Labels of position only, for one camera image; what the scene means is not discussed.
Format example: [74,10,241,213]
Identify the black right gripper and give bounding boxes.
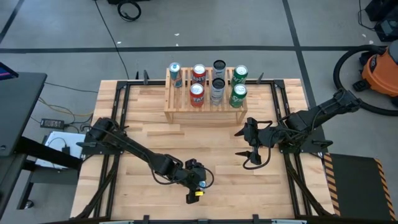
[233,117,275,166]

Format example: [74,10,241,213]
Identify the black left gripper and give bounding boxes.
[183,158,208,205]

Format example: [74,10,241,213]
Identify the green Sprite can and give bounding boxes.
[230,64,249,86]
[229,83,248,109]

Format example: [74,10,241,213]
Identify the grey can with black top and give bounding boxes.
[210,77,226,106]
[212,59,227,80]

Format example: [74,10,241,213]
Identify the orange Fanta can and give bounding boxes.
[189,83,205,108]
[192,63,207,86]

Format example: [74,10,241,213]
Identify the wooden slatted shelf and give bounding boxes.
[164,67,248,126]

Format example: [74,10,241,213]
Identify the orange shop vacuum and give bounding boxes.
[333,44,398,117]
[353,40,398,100]

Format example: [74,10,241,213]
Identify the black mat with hazard stripes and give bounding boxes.
[323,152,398,222]

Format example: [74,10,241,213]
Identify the white paper sheets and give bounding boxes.
[34,131,86,170]

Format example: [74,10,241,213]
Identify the black power adapter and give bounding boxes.
[40,118,65,129]

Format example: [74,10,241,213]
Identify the black equipment case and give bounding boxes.
[364,0,398,43]

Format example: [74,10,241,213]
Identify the black desk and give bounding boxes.
[0,72,83,218]

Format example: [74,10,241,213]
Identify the laptop screen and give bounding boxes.
[0,61,19,81]

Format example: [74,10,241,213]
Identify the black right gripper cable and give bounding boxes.
[242,119,273,170]

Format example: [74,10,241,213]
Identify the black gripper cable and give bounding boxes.
[242,119,273,170]
[201,167,215,189]

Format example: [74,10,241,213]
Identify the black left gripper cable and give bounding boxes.
[201,167,215,189]

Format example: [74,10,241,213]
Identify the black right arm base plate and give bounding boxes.
[278,130,334,154]

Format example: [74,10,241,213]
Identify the black metal table frame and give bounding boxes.
[74,79,335,224]

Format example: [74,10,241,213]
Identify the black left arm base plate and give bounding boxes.
[76,141,125,156]

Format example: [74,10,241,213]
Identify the yellow cable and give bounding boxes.
[37,96,94,118]

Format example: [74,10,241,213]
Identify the thin black cable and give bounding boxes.
[43,81,100,94]
[357,0,377,32]

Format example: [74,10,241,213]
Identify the long black floor cable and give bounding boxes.
[93,0,130,80]

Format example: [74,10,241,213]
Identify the coiled black cable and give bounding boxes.
[116,0,142,22]

